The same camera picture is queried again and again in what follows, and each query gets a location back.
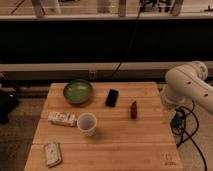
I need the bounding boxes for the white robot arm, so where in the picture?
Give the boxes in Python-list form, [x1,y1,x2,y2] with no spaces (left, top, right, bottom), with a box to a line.
[161,61,213,115]

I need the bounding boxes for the black smartphone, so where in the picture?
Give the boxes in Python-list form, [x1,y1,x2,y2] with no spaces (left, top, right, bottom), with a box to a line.
[105,89,119,107]

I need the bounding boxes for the green bowl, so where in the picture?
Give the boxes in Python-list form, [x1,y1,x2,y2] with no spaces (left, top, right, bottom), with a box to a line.
[63,79,93,105]

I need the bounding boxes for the small brown object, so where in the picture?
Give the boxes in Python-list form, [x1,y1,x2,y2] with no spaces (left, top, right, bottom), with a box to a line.
[130,101,137,119]

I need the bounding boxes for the white grey packet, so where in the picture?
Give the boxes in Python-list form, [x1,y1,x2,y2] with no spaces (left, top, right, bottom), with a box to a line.
[43,143,62,168]

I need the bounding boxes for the dark object at left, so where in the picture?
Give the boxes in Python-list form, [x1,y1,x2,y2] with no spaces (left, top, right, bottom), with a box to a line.
[0,72,20,125]

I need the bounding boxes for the wall power outlet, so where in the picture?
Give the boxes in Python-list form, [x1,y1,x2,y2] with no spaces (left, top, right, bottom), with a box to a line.
[89,71,96,79]

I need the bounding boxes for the black floor cables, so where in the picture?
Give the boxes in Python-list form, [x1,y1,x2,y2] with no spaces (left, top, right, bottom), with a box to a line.
[170,99,209,171]

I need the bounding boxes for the black hanging cable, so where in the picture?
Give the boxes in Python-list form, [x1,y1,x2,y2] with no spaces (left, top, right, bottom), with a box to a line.
[109,0,145,80]

